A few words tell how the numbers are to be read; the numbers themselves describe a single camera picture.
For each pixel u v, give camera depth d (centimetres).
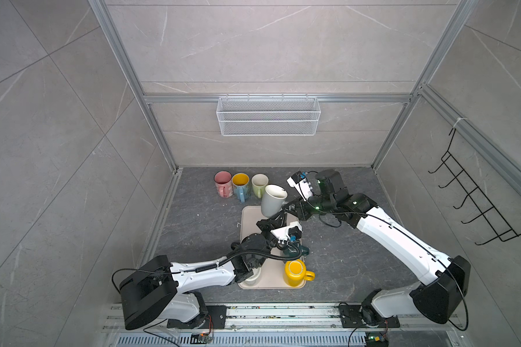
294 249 79
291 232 61
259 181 103
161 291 41
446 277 40
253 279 75
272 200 70
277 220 71
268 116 101
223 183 99
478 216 65
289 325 73
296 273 74
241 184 99
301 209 62
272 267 84
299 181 64
